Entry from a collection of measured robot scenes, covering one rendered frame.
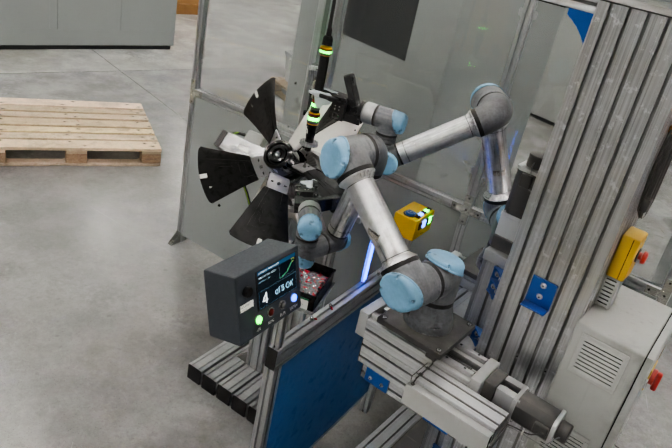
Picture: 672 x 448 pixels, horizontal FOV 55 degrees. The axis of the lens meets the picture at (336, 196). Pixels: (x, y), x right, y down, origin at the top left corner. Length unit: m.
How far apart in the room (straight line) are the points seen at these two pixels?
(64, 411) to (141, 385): 0.34
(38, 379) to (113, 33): 5.44
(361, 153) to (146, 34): 6.52
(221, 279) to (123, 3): 6.55
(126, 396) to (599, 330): 2.03
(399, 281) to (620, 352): 0.60
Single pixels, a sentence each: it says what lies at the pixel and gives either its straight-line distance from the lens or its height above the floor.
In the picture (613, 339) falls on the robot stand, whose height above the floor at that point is 1.23.
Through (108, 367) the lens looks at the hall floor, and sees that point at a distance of 3.25.
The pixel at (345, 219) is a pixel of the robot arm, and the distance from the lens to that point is 2.10.
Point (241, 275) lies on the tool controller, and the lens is 1.63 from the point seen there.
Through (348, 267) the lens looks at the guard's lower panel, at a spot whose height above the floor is 0.41.
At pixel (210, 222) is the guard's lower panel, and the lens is 3.93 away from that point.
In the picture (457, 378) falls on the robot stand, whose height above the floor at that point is 0.97.
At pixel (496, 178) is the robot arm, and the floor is 1.34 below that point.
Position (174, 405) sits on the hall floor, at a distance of 3.07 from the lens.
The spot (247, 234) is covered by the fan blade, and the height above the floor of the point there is 0.96.
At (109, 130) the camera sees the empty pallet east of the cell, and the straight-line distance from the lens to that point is 5.37.
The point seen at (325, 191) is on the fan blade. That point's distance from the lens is 2.33.
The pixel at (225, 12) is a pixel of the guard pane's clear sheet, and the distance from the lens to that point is 3.57.
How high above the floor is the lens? 2.15
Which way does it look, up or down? 25 degrees down
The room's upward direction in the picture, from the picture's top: 12 degrees clockwise
